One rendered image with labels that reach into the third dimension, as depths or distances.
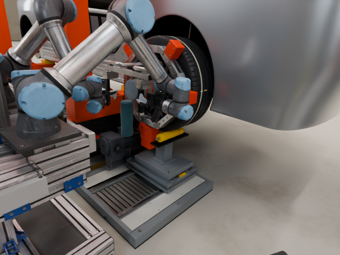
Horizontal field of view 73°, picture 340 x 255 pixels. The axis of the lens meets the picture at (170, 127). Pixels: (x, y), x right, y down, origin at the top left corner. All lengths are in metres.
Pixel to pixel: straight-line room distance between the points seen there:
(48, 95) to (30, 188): 0.31
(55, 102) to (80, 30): 1.07
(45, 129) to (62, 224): 0.67
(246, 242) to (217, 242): 0.19
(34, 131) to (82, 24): 1.03
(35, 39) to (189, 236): 1.42
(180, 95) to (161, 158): 0.91
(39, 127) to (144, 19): 0.53
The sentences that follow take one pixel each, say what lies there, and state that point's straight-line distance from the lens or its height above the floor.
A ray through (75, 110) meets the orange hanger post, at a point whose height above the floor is 0.62.
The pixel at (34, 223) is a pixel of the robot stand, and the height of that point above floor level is 0.21.
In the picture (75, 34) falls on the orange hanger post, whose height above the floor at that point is 1.15.
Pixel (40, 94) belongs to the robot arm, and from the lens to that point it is 0.76.
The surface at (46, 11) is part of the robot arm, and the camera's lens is 1.17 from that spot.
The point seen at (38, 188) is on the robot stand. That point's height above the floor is 0.70.
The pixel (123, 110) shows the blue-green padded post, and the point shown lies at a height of 0.68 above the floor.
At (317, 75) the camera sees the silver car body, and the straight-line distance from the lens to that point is 1.31.
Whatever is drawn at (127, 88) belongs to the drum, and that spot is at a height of 0.85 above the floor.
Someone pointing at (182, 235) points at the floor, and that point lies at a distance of 1.63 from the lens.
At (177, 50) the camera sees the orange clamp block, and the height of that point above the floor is 1.11.
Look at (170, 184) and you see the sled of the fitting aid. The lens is 1.75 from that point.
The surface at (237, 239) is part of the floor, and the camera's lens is 1.70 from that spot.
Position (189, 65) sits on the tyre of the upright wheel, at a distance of 1.43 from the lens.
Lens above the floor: 1.19
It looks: 22 degrees down
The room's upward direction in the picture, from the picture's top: 4 degrees clockwise
